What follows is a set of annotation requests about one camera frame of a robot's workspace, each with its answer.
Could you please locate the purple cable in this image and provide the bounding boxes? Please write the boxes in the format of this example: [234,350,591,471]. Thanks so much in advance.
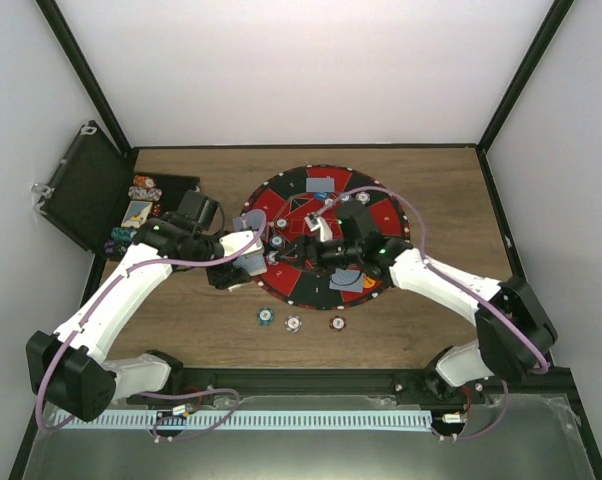
[316,186,551,442]
[34,209,268,443]

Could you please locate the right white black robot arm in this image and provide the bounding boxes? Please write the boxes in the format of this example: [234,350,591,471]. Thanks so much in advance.
[276,201,558,403]

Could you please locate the face down card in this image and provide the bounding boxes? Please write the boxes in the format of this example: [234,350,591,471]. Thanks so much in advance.
[305,177,335,193]
[329,269,365,293]

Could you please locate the blue backed card deck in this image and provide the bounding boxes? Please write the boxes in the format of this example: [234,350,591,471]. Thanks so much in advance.
[227,253,267,291]

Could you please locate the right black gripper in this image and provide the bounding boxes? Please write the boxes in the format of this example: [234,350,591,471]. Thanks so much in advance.
[275,234,362,278]

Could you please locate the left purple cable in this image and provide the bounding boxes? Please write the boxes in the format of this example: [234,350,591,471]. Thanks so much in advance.
[34,209,268,443]

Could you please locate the green blue chip stack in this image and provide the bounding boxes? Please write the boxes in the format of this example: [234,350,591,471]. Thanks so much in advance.
[256,307,275,326]

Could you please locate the card box in case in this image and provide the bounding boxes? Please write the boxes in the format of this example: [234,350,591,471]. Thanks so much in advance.
[120,200,153,229]

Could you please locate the light blue slotted rail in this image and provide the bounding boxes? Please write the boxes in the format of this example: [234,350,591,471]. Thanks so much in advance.
[66,410,432,432]

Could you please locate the face down card bottom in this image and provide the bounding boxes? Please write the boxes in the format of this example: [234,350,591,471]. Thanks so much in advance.
[329,269,365,293]

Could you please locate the black poker case lid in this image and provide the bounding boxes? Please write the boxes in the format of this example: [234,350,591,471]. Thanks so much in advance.
[31,120,133,255]

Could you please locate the black front mounting rail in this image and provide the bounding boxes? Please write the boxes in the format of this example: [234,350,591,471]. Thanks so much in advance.
[125,367,572,401]

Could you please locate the round red black poker mat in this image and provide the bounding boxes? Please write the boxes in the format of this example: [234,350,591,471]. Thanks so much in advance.
[242,165,410,310]

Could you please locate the green blue 50 chip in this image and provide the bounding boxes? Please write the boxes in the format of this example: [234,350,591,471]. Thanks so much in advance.
[269,235,285,248]

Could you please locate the chips inside case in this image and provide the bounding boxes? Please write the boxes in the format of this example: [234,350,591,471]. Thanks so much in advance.
[104,175,163,258]

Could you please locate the face down card top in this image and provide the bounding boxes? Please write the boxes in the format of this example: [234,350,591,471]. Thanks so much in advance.
[305,177,335,193]

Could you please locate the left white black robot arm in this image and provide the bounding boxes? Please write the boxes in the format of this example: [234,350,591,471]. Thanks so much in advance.
[25,190,268,431]

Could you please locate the blue orange 10 chip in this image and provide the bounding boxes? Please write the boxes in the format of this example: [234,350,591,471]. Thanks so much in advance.
[266,251,280,265]

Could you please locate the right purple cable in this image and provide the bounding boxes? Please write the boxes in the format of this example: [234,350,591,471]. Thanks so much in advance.
[316,186,551,442]

